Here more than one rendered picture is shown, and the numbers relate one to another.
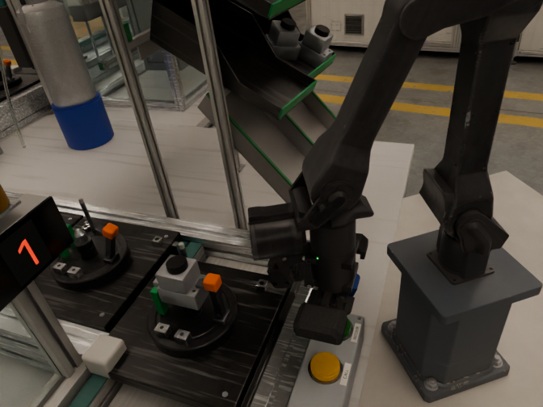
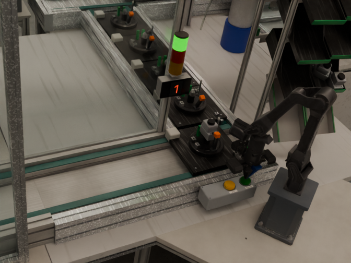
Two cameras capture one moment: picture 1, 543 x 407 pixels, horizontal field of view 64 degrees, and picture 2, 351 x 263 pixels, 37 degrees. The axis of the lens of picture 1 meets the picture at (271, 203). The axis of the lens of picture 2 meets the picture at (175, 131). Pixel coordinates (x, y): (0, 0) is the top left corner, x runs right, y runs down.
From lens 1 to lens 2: 134 cm
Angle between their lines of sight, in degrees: 25
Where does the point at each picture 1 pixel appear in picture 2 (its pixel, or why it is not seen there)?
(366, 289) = not seen: hidden behind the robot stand
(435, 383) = (261, 224)
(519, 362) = (299, 247)
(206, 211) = (250, 119)
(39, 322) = (164, 109)
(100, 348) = (172, 130)
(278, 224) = (241, 127)
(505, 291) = (294, 200)
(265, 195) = not seen: hidden behind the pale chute
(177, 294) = (205, 131)
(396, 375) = (254, 216)
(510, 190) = not seen: outside the picture
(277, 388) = (211, 179)
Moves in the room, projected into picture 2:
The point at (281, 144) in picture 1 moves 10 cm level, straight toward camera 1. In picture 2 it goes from (292, 111) to (279, 121)
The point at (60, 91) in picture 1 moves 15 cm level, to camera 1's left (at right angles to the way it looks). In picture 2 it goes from (234, 16) to (211, 5)
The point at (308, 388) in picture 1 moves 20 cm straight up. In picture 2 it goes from (219, 186) to (231, 144)
